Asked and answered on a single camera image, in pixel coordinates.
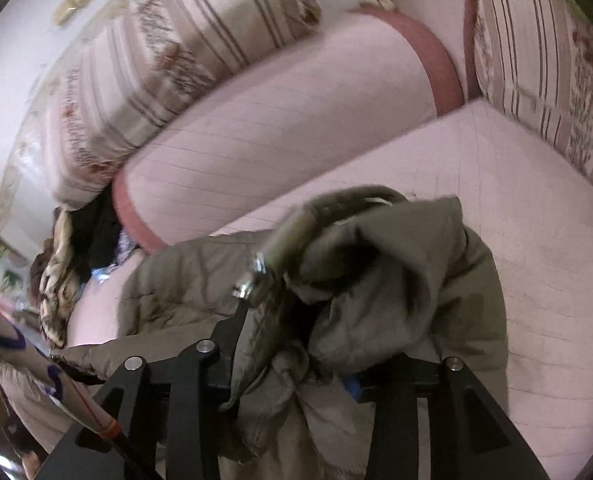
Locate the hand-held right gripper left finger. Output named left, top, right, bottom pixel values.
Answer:
left=75, top=256, right=277, bottom=480

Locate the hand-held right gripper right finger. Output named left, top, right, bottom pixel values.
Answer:
left=343, top=355, right=514, bottom=480

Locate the olive quilted hooded jacket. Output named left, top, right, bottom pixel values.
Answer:
left=51, top=185, right=510, bottom=480

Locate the black cloth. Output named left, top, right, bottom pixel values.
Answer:
left=70, top=189, right=128, bottom=282

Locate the white striped stick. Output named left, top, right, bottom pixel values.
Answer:
left=0, top=287, right=163, bottom=480

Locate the brown patterned blanket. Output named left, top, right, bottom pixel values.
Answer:
left=29, top=206, right=85, bottom=349

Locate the pink sofa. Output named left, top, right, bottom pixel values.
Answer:
left=0, top=0, right=593, bottom=480

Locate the green printed poster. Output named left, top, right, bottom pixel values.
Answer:
left=0, top=244, right=33, bottom=312

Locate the striped floral bolster cushion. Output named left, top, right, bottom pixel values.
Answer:
left=41, top=0, right=323, bottom=212

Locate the striped floral back cushion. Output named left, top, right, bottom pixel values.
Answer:
left=473, top=0, right=593, bottom=197

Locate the beige wall switch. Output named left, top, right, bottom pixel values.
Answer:
left=53, top=0, right=86, bottom=26

